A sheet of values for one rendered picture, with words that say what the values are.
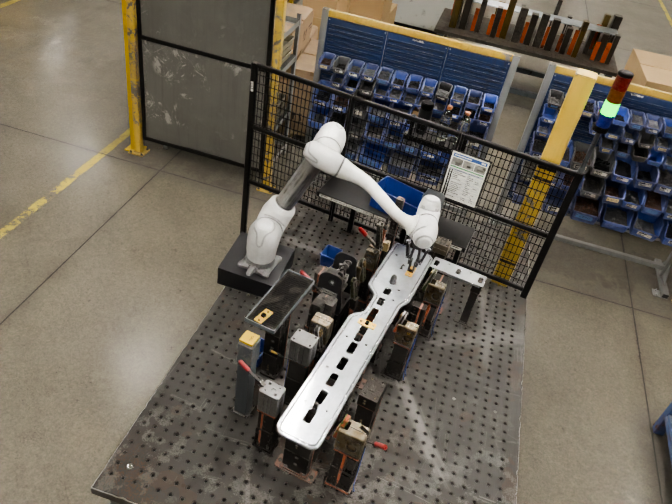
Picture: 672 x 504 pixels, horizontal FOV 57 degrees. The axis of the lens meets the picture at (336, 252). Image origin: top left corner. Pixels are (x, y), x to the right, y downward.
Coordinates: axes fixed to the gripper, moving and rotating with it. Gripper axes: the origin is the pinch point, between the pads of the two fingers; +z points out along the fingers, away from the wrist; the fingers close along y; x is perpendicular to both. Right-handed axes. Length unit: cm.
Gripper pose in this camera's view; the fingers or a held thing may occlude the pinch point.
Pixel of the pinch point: (412, 265)
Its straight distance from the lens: 316.1
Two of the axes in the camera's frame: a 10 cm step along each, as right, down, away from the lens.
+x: 4.1, -5.2, 7.5
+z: -1.5, 7.7, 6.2
